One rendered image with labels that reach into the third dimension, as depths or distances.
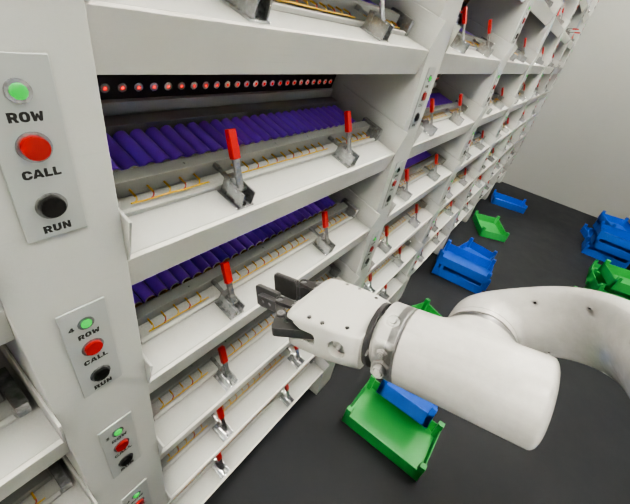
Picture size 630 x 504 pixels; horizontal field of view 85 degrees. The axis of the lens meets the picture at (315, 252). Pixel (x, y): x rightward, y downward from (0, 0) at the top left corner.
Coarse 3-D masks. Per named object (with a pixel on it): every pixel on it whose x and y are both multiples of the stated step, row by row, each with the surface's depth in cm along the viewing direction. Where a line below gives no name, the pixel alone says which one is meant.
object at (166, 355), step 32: (352, 192) 86; (352, 224) 85; (320, 256) 73; (224, 288) 58; (160, 320) 50; (192, 320) 52; (224, 320) 54; (160, 352) 47; (192, 352) 49; (160, 384) 48
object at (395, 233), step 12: (420, 204) 148; (432, 204) 147; (396, 216) 131; (408, 216) 139; (420, 216) 143; (432, 216) 148; (384, 228) 122; (396, 228) 128; (408, 228) 133; (420, 228) 144; (384, 240) 116; (396, 240) 124; (384, 252) 116; (372, 264) 103
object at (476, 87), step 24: (480, 0) 112; (504, 0) 108; (528, 0) 105; (480, 24) 114; (504, 24) 110; (480, 96) 122; (456, 144) 132; (456, 168) 140; (432, 192) 145; (408, 264) 165
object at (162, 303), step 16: (336, 208) 83; (304, 224) 74; (320, 224) 79; (272, 240) 67; (288, 240) 70; (304, 240) 73; (240, 256) 61; (256, 256) 63; (208, 272) 56; (176, 288) 52; (192, 288) 53; (144, 304) 48; (160, 304) 49; (176, 304) 52; (144, 320) 48
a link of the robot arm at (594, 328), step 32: (512, 288) 37; (544, 288) 34; (576, 288) 32; (512, 320) 36; (544, 320) 34; (576, 320) 31; (608, 320) 28; (544, 352) 36; (576, 352) 33; (608, 352) 28
